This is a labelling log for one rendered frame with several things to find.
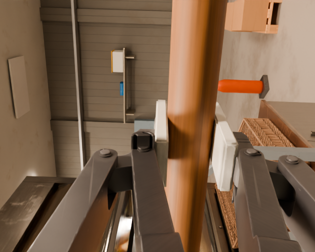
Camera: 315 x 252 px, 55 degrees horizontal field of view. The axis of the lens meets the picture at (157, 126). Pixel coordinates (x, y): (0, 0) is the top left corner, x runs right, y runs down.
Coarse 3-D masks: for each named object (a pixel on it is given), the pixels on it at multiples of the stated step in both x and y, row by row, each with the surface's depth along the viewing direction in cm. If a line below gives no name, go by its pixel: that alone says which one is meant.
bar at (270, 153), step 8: (264, 152) 115; (272, 152) 114; (280, 152) 114; (288, 152) 114; (296, 152) 114; (304, 152) 114; (312, 152) 114; (304, 160) 115; (312, 160) 115; (288, 232) 73; (296, 240) 71
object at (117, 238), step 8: (128, 192) 173; (120, 200) 157; (128, 200) 170; (120, 208) 151; (128, 208) 167; (120, 216) 146; (120, 224) 144; (128, 224) 162; (112, 232) 136; (120, 232) 142; (128, 232) 160; (112, 240) 131; (120, 240) 140; (128, 240) 157; (112, 248) 126; (120, 248) 138
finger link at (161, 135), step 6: (156, 102) 22; (162, 102) 21; (156, 108) 21; (162, 108) 20; (156, 114) 19; (162, 114) 19; (156, 120) 18; (162, 120) 18; (156, 126) 18; (162, 126) 17; (156, 132) 17; (162, 132) 17; (156, 138) 16; (162, 138) 16; (156, 144) 16; (162, 144) 16; (156, 150) 16; (162, 150) 16; (156, 156) 16; (162, 156) 16; (162, 162) 16; (162, 168) 16; (162, 174) 16; (162, 180) 17
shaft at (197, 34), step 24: (192, 0) 15; (216, 0) 15; (192, 24) 16; (216, 24) 16; (192, 48) 16; (216, 48) 17; (192, 72) 17; (216, 72) 17; (168, 96) 19; (192, 96) 17; (216, 96) 18; (168, 120) 19; (192, 120) 18; (168, 144) 19; (192, 144) 18; (168, 168) 20; (192, 168) 19; (168, 192) 21; (192, 192) 20; (192, 216) 21; (192, 240) 22
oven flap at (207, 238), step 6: (204, 210) 168; (204, 216) 167; (204, 222) 162; (210, 222) 160; (204, 228) 158; (210, 228) 154; (204, 234) 155; (210, 234) 150; (204, 240) 151; (210, 240) 147; (204, 246) 147; (210, 246) 146
